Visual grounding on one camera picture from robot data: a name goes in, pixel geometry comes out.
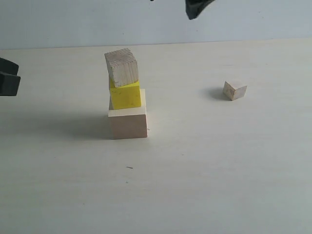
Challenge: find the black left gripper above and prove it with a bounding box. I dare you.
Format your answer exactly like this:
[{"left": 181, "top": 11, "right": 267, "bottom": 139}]
[{"left": 0, "top": 58, "right": 21, "bottom": 96}]

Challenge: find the small wooden cube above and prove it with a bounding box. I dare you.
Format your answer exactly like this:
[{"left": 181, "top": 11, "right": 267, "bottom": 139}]
[{"left": 223, "top": 81, "right": 247, "bottom": 101}]

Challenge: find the medium wooden cube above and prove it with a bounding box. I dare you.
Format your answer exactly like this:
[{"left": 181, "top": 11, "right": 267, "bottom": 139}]
[{"left": 104, "top": 48, "right": 139, "bottom": 88}]

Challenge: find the yellow cube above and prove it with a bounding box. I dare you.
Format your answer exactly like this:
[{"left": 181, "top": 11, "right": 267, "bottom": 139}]
[{"left": 109, "top": 80, "right": 141, "bottom": 110}]

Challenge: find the large light wooden cube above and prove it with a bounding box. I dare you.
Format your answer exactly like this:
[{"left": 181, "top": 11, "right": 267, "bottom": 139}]
[{"left": 108, "top": 89, "right": 148, "bottom": 139}]

